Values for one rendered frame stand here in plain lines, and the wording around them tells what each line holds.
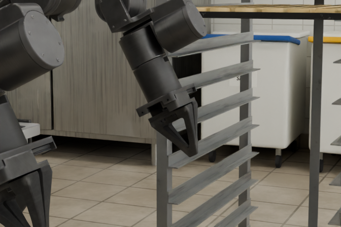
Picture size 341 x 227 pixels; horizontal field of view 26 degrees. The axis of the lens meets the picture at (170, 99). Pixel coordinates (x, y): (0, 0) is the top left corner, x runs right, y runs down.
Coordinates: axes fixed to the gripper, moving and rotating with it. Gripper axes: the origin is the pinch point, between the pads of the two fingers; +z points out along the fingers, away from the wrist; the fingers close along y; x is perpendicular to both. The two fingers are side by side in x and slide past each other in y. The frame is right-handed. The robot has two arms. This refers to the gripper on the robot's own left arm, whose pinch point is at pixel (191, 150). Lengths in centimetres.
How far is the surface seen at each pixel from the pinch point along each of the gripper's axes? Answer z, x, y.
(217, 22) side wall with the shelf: -52, 99, 369
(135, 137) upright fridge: -6, 149, 283
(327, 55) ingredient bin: -1, 31, 301
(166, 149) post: 0, 31, 60
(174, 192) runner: 11, 36, 64
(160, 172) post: 5, 36, 60
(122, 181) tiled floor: 12, 149, 247
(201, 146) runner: 4, 31, 81
